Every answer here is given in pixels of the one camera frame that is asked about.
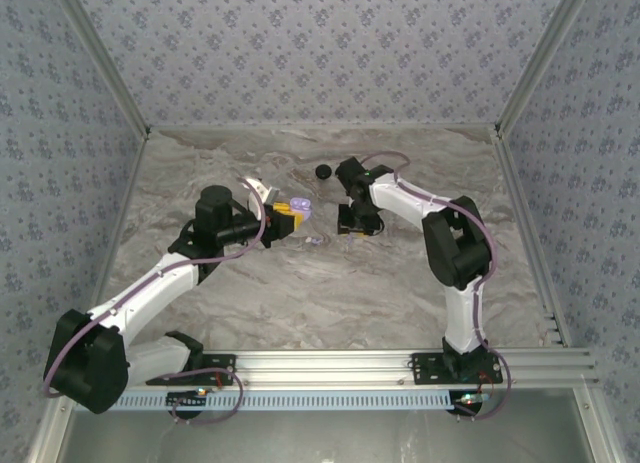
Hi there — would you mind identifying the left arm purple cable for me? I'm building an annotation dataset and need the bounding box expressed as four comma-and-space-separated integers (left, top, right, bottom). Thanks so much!
42, 176, 245, 425

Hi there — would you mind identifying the aluminium mounting rail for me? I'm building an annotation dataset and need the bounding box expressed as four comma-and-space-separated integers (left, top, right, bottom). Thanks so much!
55, 349, 599, 387

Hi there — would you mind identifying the grey slotted cable duct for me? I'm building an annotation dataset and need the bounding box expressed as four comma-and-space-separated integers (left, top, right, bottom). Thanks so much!
112, 390, 461, 412

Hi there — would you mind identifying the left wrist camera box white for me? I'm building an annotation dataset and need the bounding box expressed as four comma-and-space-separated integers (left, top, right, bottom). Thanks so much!
248, 178, 279, 205

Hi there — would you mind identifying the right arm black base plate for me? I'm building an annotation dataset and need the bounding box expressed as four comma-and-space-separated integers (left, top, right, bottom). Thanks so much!
410, 352, 504, 386

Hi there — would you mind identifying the small controller board with LED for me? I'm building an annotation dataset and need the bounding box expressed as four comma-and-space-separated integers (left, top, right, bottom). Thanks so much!
166, 388, 209, 410
452, 390, 494, 415

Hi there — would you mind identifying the purple earbud charging case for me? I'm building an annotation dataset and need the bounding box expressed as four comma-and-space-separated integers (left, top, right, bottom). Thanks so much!
289, 197, 314, 222

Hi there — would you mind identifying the aluminium frame post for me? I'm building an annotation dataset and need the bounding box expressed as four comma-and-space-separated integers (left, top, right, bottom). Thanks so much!
493, 0, 596, 134
49, 0, 151, 134

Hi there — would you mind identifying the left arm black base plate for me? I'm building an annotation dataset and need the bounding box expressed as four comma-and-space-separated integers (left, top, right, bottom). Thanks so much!
145, 354, 237, 387

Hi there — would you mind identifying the grey metal lower panel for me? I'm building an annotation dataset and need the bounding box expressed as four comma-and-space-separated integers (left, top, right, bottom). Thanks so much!
74, 405, 601, 463

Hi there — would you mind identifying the aluminium table side rail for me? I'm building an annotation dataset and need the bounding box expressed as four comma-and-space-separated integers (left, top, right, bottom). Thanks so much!
79, 127, 151, 352
492, 127, 571, 347

